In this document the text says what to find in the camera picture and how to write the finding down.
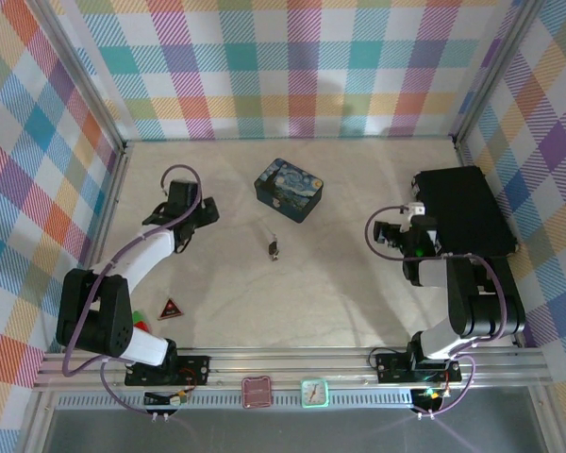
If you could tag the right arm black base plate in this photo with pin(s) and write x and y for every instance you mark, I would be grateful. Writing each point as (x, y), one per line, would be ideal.
(391, 368)

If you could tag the starry night print tin box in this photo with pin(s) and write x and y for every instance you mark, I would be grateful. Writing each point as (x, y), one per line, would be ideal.
(290, 189)

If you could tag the grey metal panel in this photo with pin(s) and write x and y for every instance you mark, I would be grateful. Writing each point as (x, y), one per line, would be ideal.
(287, 434)

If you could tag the small mint green clock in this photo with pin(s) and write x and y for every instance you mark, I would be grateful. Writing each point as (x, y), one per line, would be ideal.
(315, 393)

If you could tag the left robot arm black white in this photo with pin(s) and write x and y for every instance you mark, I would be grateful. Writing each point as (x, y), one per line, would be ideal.
(94, 311)

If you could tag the red black triangle badge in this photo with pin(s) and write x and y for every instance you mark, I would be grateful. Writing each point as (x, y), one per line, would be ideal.
(170, 311)

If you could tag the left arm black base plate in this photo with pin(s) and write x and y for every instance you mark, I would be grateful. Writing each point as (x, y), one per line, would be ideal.
(198, 368)

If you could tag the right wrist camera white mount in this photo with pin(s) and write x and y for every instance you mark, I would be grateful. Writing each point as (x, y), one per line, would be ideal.
(415, 210)

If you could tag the small black controller board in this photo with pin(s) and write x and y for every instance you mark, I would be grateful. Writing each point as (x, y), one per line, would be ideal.
(429, 398)
(162, 399)

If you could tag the aluminium frame post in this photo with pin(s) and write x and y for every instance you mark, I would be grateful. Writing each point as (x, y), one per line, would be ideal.
(500, 61)
(75, 71)

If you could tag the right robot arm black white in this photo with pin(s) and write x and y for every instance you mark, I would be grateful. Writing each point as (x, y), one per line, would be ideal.
(471, 302)

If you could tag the black hard case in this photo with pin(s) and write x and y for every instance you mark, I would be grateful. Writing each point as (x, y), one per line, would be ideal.
(467, 212)

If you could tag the red green oval toy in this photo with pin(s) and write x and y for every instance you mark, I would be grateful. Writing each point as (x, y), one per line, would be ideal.
(142, 323)

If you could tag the pink square coaster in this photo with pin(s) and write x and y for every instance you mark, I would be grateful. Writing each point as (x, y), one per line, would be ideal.
(256, 391)

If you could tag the wide aluminium extrusion rail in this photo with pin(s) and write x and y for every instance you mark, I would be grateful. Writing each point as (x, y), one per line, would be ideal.
(287, 365)

